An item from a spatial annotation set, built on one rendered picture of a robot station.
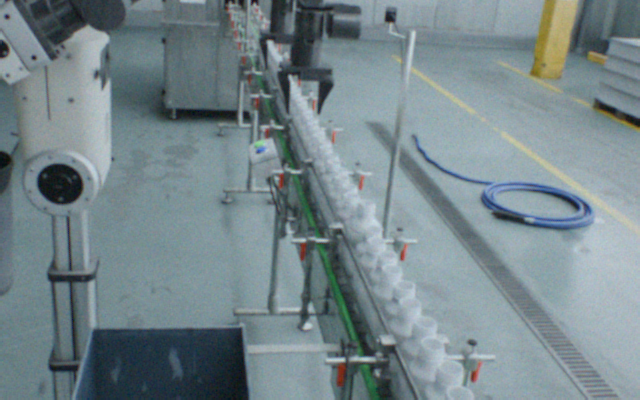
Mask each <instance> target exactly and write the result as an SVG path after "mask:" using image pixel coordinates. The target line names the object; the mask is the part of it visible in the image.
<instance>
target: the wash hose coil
mask: <svg viewBox="0 0 640 400"><path fill-rule="evenodd" d="M411 137H412V138H413V139H416V140H417V144H418V148H419V149H420V150H421V151H422V152H423V153H424V154H425V157H426V159H427V160H428V161H430V162H432V163H433V164H435V165H436V166H438V167H439V168H440V170H441V171H443V172H445V173H447V174H449V175H452V176H455V177H458V178H460V179H463V180H466V181H470V182H475V183H481V184H489V185H488V186H487V187H486V188H485V189H484V190H483V191H482V193H481V199H482V201H483V203H484V204H485V205H486V206H487V207H488V208H490V209H491V211H490V214H491V215H493V216H496V217H497V218H502V219H506V220H514V221H517V222H521V223H524V224H528V225H533V226H538V227H546V228H556V229H571V228H579V227H583V226H586V225H589V224H591V223H592V222H593V221H594V220H595V218H596V214H595V211H594V209H593V206H592V205H591V204H590V203H589V202H587V201H585V200H584V199H582V198H581V197H579V196H577V195H575V194H573V193H571V192H568V191H566V190H563V189H560V188H557V187H553V186H549V185H545V184H539V183H533V182H525V181H504V182H492V181H483V180H477V179H472V178H467V177H464V176H462V175H459V174H457V173H453V172H451V171H448V170H446V168H444V167H443V166H441V165H440V164H439V163H438V162H436V161H435V160H433V159H431V158H430V157H429V156H428V153H427V151H426V150H424V149H423V148H422V147H421V145H420V140H419V138H418V137H419V135H417V134H416V133H413V134H412V135H411ZM507 190H533V191H541V192H546V193H550V194H553V195H556V196H559V197H562V198H564V199H566V200H568V201H570V202H572V203H573V204H575V205H576V206H577V207H578V209H579V211H578V213H576V214H574V215H571V216H565V217H543V216H535V215H529V214H525V213H521V212H517V211H514V209H511V208H509V207H506V206H504V205H503V204H501V203H500V202H499V201H497V200H496V199H495V195H496V194H497V193H498V192H502V191H507ZM487 191H488V192H487ZM492 192H493V193H492ZM491 193H492V195H491V198H490V194H491ZM485 198H486V199H487V201H488V202H489V203H488V202H487V201H486V199H485ZM584 211H585V216H584V217H583V215H584ZM582 217H583V218H582ZM581 218H582V219H581ZM579 219H580V220H579Z"/></svg>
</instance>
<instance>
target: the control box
mask: <svg viewBox="0 0 640 400"><path fill-rule="evenodd" d="M263 141H264V142H265V144H263V145H261V146H256V143H254V144H250V145H247V148H248V153H249V158H250V162H251V164H253V168H254V172H255V175H256V178H257V180H262V179H265V178H268V179H269V186H270V191H271V195H272V198H273V201H274V204H275V207H276V209H277V213H278V215H279V217H280V215H281V214H280V212H279V209H278V206H277V204H276V201H275V198H274V194H273V190H272V186H273V188H274V189H275V191H276V192H277V194H278V195H279V197H280V198H281V200H282V195H283V193H282V192H281V190H280V189H279V187H278V186H277V184H276V183H275V177H274V175H272V174H271V172H272V171H282V169H281V165H280V162H279V159H278V156H277V153H276V150H275V146H274V143H273V140H272V138H270V139H267V140H263ZM260 147H266V148H267V150H265V151H263V152H257V149H258V148H260ZM279 197H278V202H279V206H280V210H281V209H282V206H281V203H280V199H279ZM287 209H288V210H289V213H290V218H294V215H295V207H294V204H293V202H291V205H290V204H289V202H288V201H287Z"/></svg>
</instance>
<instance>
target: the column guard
mask: <svg viewBox="0 0 640 400"><path fill-rule="evenodd" d="M577 2H578V0H544V4H543V9H542V14H541V19H540V24H539V29H538V35H537V40H536V45H535V50H534V62H533V65H532V68H531V71H530V73H529V74H531V75H533V76H535V77H539V78H548V80H561V79H562V73H563V68H564V64H565V59H566V54H567V50H568V45H569V39H570V34H571V29H572V25H573V21H574V16H575V12H576V7H577Z"/></svg>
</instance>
